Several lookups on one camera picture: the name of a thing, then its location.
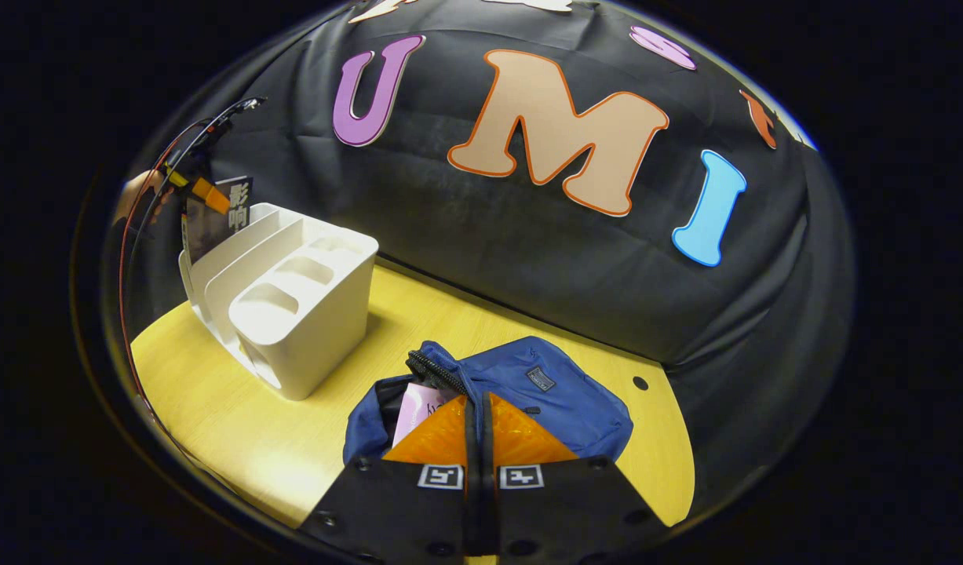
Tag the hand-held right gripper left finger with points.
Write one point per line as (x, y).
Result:
(395, 510)

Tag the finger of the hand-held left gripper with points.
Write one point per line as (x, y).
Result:
(210, 195)

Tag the white plastic bookshelf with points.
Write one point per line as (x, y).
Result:
(316, 337)

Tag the dark portrait cover book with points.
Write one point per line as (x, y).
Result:
(206, 227)

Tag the pink cover book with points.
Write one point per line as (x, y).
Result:
(418, 408)

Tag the blue schoolbag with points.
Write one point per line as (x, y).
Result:
(544, 408)

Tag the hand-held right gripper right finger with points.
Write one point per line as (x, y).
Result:
(567, 510)

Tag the black backdrop cloth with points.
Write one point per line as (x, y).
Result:
(528, 275)

